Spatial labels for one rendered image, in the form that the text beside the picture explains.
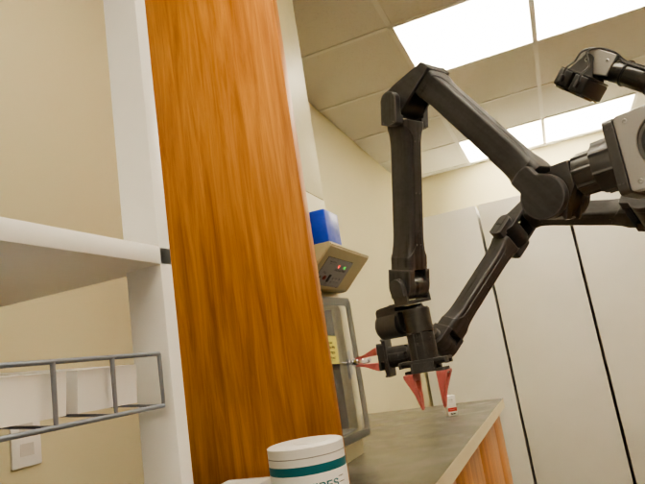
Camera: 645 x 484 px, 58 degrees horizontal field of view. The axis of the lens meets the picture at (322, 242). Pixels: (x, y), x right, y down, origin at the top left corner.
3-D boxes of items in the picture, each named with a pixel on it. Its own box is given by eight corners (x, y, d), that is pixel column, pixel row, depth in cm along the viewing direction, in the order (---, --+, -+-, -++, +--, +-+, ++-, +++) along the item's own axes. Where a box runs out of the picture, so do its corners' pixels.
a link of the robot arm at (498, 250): (513, 213, 158) (534, 239, 162) (498, 214, 163) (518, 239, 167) (431, 341, 145) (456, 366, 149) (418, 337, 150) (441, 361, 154)
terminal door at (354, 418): (322, 457, 140) (298, 295, 148) (369, 434, 167) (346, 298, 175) (324, 457, 140) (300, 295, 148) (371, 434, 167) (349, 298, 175)
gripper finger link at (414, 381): (417, 408, 122) (408, 364, 124) (450, 404, 119) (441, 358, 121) (409, 413, 116) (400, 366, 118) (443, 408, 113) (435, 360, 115)
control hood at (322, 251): (295, 287, 148) (289, 250, 150) (339, 293, 178) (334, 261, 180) (336, 278, 144) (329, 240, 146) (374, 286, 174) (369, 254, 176)
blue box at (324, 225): (294, 250, 151) (289, 216, 153) (309, 254, 160) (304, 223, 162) (328, 241, 147) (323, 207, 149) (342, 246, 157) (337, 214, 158)
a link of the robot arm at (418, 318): (416, 302, 118) (433, 301, 121) (391, 308, 123) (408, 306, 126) (422, 336, 116) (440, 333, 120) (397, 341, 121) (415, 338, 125)
